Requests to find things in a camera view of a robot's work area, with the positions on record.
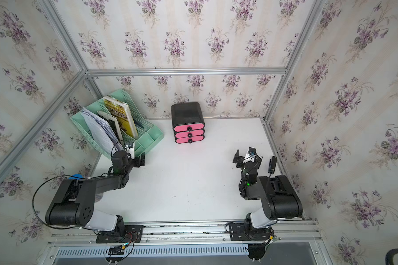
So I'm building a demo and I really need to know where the yellow book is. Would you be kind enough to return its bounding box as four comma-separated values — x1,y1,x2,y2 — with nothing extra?
102,96,139,139

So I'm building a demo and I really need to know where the aluminium front rail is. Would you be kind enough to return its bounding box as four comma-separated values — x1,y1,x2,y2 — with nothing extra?
46,219,323,247

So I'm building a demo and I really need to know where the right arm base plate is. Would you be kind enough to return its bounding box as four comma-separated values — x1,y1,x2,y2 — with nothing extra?
224,222,274,241

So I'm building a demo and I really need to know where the green plastic file organizer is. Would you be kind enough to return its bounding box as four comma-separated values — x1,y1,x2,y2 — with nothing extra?
70,89,164,159

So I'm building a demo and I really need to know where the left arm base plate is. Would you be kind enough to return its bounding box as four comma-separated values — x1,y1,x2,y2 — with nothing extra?
95,225,144,244

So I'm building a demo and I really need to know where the pink top drawer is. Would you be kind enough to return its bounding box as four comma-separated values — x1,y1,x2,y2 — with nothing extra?
174,123,205,133

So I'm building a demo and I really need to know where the pink drawer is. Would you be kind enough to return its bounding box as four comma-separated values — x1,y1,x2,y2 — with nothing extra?
175,129,205,139
175,135,205,144
174,123,205,133

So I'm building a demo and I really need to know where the blue lid plastic jar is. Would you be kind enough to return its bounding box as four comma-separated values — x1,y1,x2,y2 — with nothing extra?
69,174,84,180

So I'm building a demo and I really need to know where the black pink drawer cabinet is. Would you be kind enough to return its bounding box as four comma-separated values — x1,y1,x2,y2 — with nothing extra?
171,102,205,139

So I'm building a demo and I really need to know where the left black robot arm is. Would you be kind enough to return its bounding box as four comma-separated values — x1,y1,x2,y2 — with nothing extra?
34,150,145,237

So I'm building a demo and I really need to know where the black stapler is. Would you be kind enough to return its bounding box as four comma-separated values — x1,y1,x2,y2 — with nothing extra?
268,156,277,175

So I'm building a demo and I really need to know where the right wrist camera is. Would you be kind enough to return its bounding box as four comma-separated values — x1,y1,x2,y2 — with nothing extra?
243,147,256,162

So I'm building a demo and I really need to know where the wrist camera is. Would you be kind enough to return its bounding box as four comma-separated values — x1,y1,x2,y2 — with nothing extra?
243,147,256,162
125,143,135,160

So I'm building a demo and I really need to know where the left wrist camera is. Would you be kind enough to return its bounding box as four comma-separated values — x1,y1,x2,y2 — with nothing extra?
125,143,135,160

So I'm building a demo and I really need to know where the pink bottom drawer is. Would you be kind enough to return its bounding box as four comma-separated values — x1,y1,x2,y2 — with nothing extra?
175,135,205,144

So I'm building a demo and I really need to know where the white paper stack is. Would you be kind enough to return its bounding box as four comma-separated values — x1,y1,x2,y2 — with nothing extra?
81,108,122,155

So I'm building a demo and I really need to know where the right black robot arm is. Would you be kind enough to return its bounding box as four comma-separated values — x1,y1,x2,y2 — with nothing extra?
228,148,303,242

